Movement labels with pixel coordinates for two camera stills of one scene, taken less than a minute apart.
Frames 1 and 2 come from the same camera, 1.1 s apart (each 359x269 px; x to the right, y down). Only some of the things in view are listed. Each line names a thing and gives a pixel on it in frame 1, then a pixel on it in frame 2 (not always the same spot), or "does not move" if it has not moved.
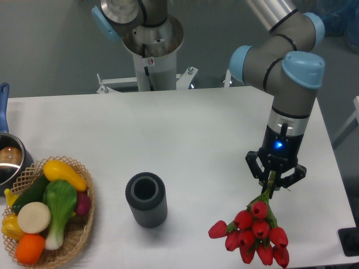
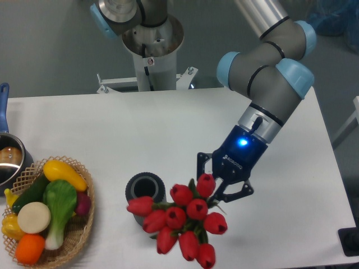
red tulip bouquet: [254, 232] -> [185, 218]
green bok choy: [60, 196] does not move
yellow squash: [55, 170] does not move
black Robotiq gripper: [280, 151] -> [234, 161]
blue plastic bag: [341, 17] does not move
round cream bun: [33, 217] does not move
